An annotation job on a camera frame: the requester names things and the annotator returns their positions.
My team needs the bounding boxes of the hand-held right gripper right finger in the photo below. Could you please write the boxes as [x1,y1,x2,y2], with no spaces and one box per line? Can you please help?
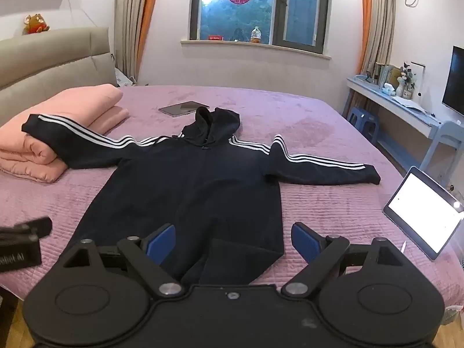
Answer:
[282,221,405,297]

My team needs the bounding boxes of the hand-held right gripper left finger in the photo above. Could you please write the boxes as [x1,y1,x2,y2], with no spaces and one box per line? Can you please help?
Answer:
[63,223,184,298]

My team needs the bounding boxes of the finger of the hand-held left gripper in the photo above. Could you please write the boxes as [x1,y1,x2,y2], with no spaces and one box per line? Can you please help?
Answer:
[0,217,52,242]

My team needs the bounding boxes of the black hoodie with white stripes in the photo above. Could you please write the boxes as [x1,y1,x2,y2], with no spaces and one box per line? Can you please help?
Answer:
[21,107,381,285]

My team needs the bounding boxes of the tablet with white screen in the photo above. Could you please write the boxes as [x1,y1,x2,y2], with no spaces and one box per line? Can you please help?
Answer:
[383,166,464,261]

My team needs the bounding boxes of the purple quilted bed cover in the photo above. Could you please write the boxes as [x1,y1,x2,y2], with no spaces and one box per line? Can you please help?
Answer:
[0,85,464,298]

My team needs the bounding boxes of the dark tablet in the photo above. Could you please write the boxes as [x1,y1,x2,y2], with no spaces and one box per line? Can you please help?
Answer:
[158,101,210,117]

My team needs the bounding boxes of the blue plastic stool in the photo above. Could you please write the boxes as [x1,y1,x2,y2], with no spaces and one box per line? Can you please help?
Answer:
[347,107,380,142]

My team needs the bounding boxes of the folded pink quilt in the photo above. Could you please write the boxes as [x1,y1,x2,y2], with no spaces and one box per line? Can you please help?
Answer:
[0,83,130,184]

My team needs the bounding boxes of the beige padded headboard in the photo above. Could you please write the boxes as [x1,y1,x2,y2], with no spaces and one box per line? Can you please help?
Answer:
[0,26,118,127]

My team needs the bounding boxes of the white paper bag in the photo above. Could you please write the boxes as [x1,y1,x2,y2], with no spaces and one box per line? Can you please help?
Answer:
[114,67,137,88]

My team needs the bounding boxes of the white papers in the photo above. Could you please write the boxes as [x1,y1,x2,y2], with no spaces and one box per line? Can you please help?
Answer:
[389,94,429,114]

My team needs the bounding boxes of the light blue chair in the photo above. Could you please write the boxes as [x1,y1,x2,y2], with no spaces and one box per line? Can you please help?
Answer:
[418,120,464,179]

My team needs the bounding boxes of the row of books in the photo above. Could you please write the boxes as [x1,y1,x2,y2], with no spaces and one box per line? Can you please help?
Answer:
[373,61,403,88]

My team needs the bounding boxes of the vase with flowers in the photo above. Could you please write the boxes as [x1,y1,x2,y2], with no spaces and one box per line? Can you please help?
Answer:
[395,61,417,99]

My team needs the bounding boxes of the white windowsill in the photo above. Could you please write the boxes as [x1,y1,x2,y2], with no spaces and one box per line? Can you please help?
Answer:
[180,39,332,61]

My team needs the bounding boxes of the orange plush toy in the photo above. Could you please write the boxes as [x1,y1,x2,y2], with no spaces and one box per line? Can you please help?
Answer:
[22,14,50,35]

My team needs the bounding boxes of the beige and orange curtain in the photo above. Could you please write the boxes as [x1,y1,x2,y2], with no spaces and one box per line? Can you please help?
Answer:
[115,0,162,86]
[357,0,399,77]

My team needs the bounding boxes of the black television screen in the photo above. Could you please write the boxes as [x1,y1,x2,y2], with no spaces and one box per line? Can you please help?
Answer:
[441,45,464,117]

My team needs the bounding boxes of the dark framed window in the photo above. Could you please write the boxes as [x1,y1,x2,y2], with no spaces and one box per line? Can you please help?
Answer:
[188,0,332,54]

